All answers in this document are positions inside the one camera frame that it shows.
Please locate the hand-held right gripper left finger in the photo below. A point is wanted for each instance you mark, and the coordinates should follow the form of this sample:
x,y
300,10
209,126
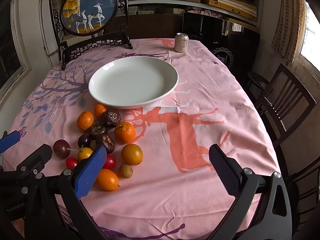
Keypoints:
x,y
90,171

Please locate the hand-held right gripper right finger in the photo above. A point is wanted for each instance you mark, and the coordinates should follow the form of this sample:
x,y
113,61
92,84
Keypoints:
x,y
225,170

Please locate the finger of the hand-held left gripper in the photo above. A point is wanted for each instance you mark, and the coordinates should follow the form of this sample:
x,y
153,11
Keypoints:
x,y
35,158
8,140

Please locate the small yellow tomato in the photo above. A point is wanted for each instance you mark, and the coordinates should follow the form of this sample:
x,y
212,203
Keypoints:
x,y
84,153

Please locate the oval orange kumquat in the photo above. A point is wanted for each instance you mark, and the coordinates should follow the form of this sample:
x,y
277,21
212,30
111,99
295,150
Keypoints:
x,y
107,180

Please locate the red cherry tomato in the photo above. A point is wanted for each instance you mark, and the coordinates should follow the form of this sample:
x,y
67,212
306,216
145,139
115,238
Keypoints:
x,y
110,162
71,163

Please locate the red purple plum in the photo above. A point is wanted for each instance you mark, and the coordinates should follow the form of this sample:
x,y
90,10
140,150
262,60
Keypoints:
x,y
61,148

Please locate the small dark plum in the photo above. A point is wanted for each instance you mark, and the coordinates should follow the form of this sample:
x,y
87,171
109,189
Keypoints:
x,y
83,140

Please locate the dark wrinkled passion fruit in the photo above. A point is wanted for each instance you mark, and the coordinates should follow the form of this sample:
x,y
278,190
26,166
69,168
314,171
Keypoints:
x,y
97,129
111,118
106,142

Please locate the tan longan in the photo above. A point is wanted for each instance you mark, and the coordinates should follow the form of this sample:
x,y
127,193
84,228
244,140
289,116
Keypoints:
x,y
93,145
125,171

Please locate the large yellow orange fruit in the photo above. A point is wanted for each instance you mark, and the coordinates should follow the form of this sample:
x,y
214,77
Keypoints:
x,y
132,154

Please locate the small tangerine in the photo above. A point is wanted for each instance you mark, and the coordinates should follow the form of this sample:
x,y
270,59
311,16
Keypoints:
x,y
99,110
85,120

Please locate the large tangerine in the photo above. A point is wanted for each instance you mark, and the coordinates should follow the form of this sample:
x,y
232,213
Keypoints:
x,y
125,132

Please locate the white round plate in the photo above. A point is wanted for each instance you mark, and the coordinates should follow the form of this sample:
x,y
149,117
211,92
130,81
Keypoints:
x,y
133,81

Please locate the pink printed tablecloth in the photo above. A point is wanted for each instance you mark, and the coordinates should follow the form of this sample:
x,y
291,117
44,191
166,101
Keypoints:
x,y
175,140

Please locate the white framed window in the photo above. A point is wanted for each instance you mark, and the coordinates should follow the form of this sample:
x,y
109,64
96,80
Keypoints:
x,y
15,55

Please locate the dark round stool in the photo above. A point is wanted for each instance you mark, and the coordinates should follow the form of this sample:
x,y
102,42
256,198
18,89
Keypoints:
x,y
257,78

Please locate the dark wooden slatted chair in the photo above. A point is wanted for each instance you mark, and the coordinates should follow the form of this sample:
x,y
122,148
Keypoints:
x,y
287,95

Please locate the beige drink can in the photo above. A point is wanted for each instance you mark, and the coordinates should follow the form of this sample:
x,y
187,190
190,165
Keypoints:
x,y
181,43

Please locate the black panel with round pattern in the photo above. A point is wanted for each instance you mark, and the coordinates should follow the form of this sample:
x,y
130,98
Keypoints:
x,y
212,32

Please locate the round deer painting table screen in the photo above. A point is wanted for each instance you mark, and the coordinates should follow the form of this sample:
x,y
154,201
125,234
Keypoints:
x,y
88,7

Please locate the pink cloth bundle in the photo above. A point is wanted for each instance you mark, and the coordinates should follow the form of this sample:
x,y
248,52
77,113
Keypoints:
x,y
205,13

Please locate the bamboo blind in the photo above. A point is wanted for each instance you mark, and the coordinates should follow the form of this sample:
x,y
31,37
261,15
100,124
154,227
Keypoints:
x,y
287,22

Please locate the bright window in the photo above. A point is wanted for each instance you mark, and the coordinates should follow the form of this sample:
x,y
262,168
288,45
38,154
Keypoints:
x,y
312,35

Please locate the stack of wooden boards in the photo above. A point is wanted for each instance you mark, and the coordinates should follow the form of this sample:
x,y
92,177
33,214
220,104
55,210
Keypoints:
x,y
235,5

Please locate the white wall shelf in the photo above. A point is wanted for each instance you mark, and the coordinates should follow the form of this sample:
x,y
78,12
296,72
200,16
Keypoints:
x,y
225,6

